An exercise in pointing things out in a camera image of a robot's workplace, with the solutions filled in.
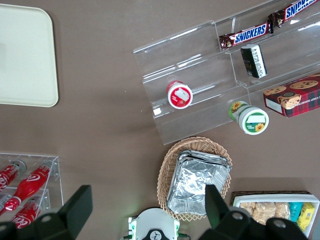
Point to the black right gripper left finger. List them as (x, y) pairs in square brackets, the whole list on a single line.
[(75, 207)]

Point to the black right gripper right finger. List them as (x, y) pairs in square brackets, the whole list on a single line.
[(220, 217)]

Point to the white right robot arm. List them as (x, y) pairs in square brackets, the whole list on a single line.
[(155, 225)]

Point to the aluminium foil tray stack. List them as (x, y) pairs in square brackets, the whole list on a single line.
[(192, 180)]

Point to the dark brown woven tray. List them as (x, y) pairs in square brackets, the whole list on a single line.
[(270, 193)]

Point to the oval light wicker basket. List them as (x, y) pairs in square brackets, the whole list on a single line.
[(166, 172)]

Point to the cream plastic tray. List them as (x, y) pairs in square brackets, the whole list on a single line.
[(27, 57)]

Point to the rice cracker pack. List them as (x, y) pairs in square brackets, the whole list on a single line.
[(265, 211), (247, 207), (282, 210)]

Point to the clear acrylic bottle rack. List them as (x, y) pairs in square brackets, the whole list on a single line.
[(57, 175)]

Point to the red cola bottle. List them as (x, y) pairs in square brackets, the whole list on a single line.
[(30, 186), (25, 215), (7, 176)]

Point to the teal snack packet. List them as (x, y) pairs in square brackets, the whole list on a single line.
[(296, 210)]

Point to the yellow snack packet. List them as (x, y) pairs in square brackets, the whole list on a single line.
[(307, 216)]

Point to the white rectangular snack dish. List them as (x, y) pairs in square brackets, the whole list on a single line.
[(316, 207)]

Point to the green lid sunflower cup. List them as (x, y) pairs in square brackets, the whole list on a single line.
[(252, 121)]

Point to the red lid strawberry cup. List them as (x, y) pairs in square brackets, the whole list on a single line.
[(180, 96)]

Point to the red tartan cookie box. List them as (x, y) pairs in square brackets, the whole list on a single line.
[(297, 97)]

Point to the clear acrylic stepped shelf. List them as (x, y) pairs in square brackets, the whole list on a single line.
[(200, 72)]

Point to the small black snack box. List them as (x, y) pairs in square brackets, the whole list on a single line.
[(253, 61)]

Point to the Snickers chocolate bar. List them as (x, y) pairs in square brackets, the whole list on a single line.
[(247, 35), (295, 11)]

